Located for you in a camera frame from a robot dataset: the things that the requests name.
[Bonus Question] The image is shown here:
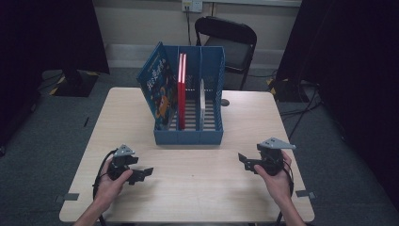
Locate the white wall socket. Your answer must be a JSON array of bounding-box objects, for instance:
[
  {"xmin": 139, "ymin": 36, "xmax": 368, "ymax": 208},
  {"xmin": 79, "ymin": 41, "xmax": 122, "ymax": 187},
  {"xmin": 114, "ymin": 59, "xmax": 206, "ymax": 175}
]
[{"xmin": 182, "ymin": 0, "xmax": 203, "ymax": 13}]

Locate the black folding chair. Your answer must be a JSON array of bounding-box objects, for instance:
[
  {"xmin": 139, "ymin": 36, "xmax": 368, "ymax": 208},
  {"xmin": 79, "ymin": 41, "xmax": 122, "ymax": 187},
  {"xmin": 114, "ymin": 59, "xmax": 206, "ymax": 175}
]
[{"xmin": 194, "ymin": 16, "xmax": 258, "ymax": 91}]

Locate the black floor cable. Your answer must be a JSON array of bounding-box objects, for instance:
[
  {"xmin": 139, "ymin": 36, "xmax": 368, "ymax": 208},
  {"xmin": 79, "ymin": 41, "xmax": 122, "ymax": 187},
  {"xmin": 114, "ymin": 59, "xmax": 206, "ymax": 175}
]
[{"xmin": 279, "ymin": 84, "xmax": 324, "ymax": 140}]

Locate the white book with green leaf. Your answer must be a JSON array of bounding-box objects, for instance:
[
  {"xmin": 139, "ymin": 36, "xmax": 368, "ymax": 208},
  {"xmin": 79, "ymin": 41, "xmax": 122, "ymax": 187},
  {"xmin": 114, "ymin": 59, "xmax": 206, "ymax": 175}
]
[{"xmin": 199, "ymin": 78, "xmax": 206, "ymax": 131}]

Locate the blue plastic file rack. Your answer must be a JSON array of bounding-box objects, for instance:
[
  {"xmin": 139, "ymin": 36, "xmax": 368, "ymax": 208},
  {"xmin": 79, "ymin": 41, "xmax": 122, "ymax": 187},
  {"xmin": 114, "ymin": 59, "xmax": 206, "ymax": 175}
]
[{"xmin": 152, "ymin": 45, "xmax": 226, "ymax": 146}]

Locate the person's right hand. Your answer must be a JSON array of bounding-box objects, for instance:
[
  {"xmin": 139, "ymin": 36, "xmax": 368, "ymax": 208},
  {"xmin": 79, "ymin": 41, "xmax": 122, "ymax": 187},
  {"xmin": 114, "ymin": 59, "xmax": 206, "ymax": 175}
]
[{"xmin": 253, "ymin": 151, "xmax": 292, "ymax": 205}]

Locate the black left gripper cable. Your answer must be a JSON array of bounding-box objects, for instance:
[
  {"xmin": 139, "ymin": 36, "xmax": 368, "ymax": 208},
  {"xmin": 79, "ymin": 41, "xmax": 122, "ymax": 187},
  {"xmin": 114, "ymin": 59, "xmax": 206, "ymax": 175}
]
[{"xmin": 91, "ymin": 150, "xmax": 118, "ymax": 226}]

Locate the black stand base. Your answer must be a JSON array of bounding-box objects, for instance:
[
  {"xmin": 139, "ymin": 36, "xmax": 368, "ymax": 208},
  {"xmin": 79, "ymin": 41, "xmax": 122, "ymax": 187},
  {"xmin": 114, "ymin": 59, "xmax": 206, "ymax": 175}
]
[
  {"xmin": 266, "ymin": 78, "xmax": 310, "ymax": 103},
  {"xmin": 50, "ymin": 69, "xmax": 100, "ymax": 98}
]

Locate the person's left hand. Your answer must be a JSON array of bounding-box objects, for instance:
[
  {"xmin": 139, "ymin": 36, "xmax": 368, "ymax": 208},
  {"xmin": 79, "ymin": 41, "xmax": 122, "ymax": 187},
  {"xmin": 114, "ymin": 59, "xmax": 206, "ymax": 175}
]
[{"xmin": 95, "ymin": 158, "xmax": 135, "ymax": 206}]

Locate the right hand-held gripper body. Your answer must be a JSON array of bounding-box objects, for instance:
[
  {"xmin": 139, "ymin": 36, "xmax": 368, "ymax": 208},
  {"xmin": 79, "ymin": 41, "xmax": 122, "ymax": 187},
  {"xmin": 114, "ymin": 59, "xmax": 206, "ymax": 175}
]
[{"xmin": 256, "ymin": 137, "xmax": 296, "ymax": 177}]

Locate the blue cartoon picture book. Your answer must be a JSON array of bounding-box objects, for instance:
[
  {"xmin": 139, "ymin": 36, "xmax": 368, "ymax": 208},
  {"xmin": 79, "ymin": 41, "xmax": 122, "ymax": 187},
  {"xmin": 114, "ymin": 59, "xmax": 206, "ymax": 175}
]
[{"xmin": 136, "ymin": 41, "xmax": 181, "ymax": 132}]

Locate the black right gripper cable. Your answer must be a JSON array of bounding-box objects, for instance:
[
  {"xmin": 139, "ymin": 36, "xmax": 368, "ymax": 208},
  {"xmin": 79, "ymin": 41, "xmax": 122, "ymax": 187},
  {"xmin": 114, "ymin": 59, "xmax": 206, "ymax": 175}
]
[{"xmin": 275, "ymin": 159, "xmax": 295, "ymax": 226}]

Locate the grey tape strip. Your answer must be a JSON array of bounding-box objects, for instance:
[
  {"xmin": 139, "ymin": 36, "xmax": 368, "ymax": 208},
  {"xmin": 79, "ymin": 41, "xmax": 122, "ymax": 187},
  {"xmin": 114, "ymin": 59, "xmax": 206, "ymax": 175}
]
[
  {"xmin": 55, "ymin": 192, "xmax": 80, "ymax": 203},
  {"xmin": 295, "ymin": 189, "xmax": 317, "ymax": 200}
]

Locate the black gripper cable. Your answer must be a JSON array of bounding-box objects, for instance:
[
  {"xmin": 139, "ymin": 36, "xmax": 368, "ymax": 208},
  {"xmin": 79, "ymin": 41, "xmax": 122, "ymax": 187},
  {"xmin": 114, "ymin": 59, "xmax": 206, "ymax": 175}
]
[
  {"xmin": 275, "ymin": 159, "xmax": 295, "ymax": 226},
  {"xmin": 91, "ymin": 150, "xmax": 118, "ymax": 226}
]

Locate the black curtain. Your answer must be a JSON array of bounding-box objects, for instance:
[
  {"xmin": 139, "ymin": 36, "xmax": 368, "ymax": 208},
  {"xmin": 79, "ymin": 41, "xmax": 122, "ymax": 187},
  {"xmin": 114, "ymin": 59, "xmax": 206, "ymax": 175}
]
[
  {"xmin": 276, "ymin": 0, "xmax": 399, "ymax": 202},
  {"xmin": 0, "ymin": 0, "xmax": 111, "ymax": 149}
]

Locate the red picture book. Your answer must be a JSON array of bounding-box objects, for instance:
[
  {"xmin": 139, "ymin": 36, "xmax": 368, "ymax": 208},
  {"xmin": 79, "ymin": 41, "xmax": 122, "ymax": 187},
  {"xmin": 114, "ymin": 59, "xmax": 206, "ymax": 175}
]
[
  {"xmin": 182, "ymin": 53, "xmax": 188, "ymax": 130},
  {"xmin": 177, "ymin": 53, "xmax": 184, "ymax": 130}
]

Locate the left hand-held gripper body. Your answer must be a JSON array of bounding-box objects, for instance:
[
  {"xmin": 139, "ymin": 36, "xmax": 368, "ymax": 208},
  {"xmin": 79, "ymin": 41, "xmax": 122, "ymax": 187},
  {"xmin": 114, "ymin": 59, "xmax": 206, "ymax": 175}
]
[{"xmin": 107, "ymin": 144, "xmax": 136, "ymax": 182}]

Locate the black wall socket cable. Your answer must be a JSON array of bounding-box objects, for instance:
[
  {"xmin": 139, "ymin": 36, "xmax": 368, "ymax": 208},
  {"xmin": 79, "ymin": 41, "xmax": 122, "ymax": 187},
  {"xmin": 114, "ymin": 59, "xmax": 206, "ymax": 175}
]
[{"xmin": 185, "ymin": 6, "xmax": 193, "ymax": 47}]

